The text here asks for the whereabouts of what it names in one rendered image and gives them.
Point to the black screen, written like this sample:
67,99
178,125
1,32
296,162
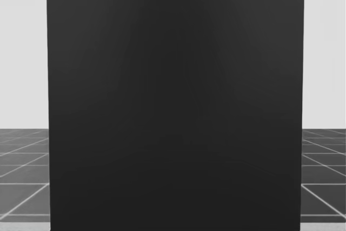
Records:
175,101

